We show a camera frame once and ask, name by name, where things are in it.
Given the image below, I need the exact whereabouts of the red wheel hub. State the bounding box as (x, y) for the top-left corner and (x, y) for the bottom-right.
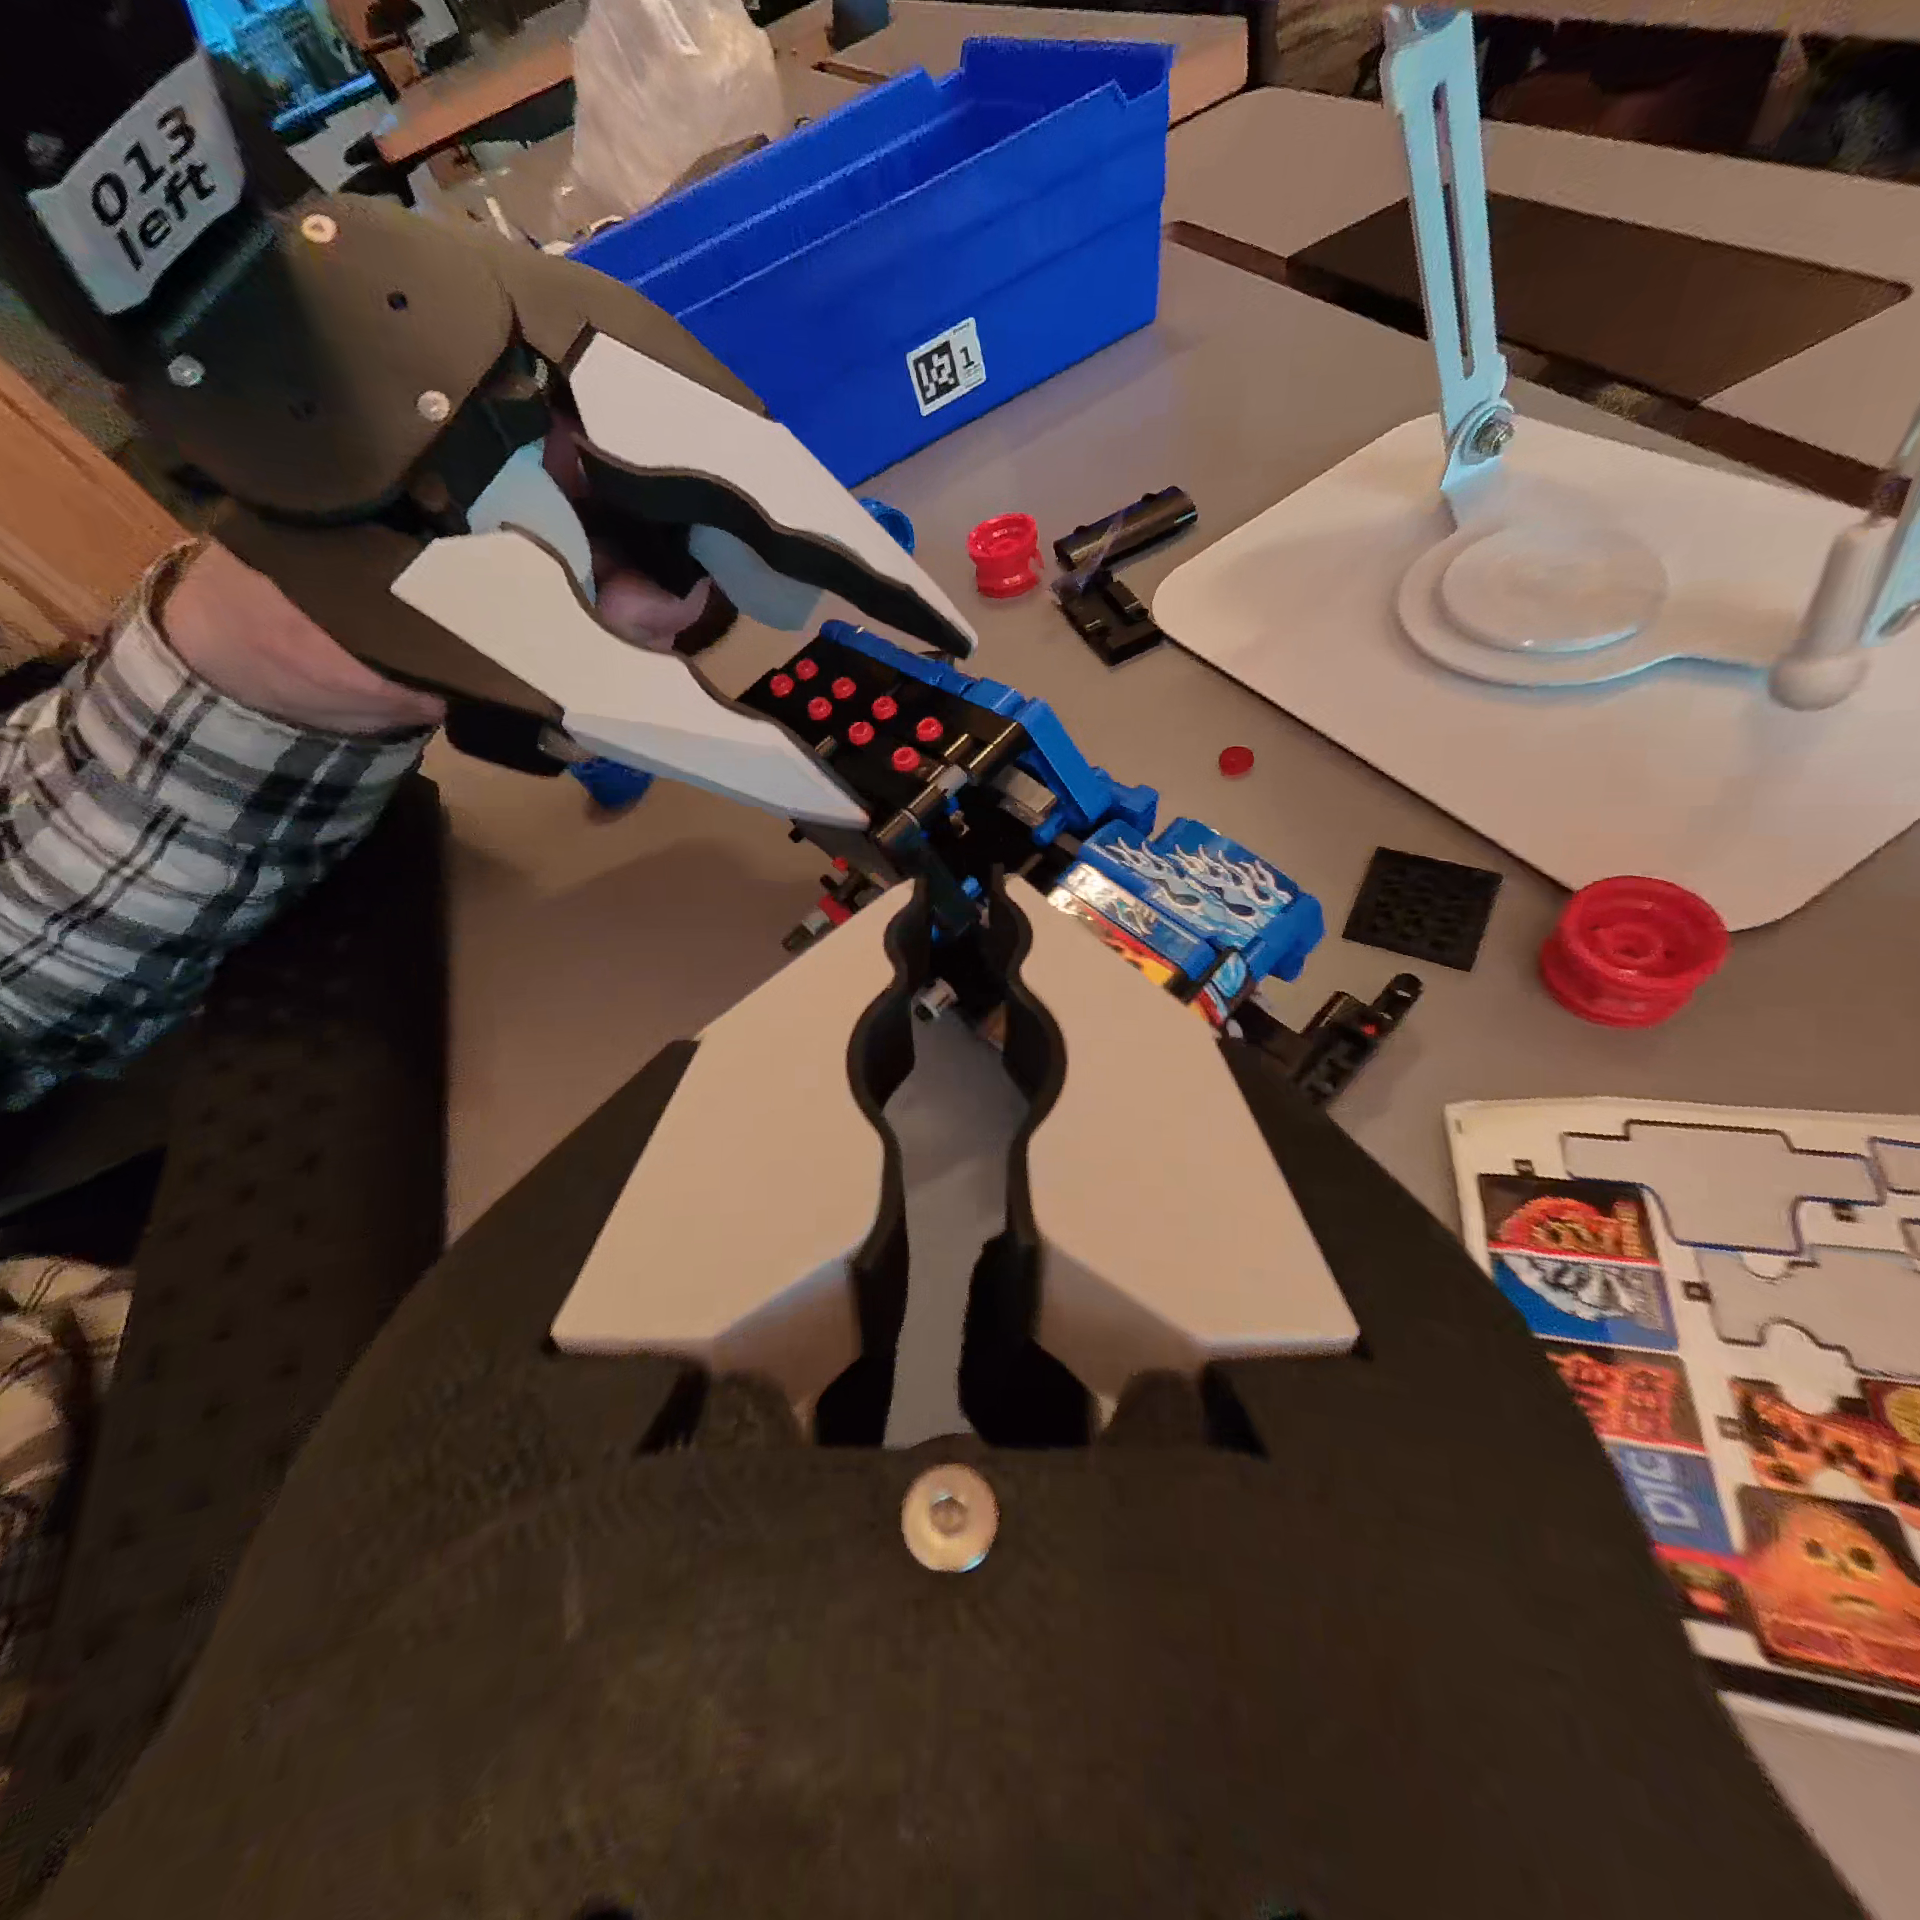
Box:
(1540, 873), (1730, 1031)

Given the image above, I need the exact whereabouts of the background wooden table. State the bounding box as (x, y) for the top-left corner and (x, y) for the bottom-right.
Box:
(369, 46), (578, 166)

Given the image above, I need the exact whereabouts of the blue plastic bin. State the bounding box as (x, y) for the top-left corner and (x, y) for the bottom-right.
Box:
(570, 37), (1176, 489)

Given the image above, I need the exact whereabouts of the person's left hand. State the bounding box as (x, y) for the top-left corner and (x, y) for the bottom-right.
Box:
(188, 428), (736, 740)

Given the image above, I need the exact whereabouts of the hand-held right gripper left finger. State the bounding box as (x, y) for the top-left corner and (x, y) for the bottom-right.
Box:
(549, 877), (936, 1449)

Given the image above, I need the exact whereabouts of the black bracket brick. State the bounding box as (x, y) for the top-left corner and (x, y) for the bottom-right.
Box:
(1057, 576), (1169, 667)

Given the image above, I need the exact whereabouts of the brick-built toy truck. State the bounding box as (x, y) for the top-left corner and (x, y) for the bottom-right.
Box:
(736, 619), (1427, 1113)

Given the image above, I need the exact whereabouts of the dark perforated panel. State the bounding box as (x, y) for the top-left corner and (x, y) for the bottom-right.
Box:
(0, 779), (453, 1877)

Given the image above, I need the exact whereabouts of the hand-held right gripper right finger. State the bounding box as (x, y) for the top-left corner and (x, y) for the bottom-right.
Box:
(989, 873), (1364, 1449)

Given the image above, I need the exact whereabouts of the person's plaid shirt torso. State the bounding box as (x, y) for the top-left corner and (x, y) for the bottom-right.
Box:
(0, 1253), (140, 1667)

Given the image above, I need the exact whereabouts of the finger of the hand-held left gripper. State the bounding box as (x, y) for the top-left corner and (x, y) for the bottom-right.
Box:
(557, 329), (981, 662)
(390, 528), (875, 829)

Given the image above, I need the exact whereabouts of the sticker sheet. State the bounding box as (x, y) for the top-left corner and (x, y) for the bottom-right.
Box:
(1444, 1100), (1920, 1749)

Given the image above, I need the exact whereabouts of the black studded plate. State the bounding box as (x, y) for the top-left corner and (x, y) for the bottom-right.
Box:
(1341, 848), (1504, 973)

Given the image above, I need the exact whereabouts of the person's left forearm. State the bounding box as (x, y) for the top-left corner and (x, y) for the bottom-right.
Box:
(0, 543), (441, 1113)

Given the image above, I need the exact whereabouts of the black cylindrical piece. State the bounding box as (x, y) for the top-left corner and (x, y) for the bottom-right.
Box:
(1053, 481), (1202, 572)

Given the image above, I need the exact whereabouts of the white wooden book stand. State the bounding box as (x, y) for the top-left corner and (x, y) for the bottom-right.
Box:
(1153, 0), (1920, 935)

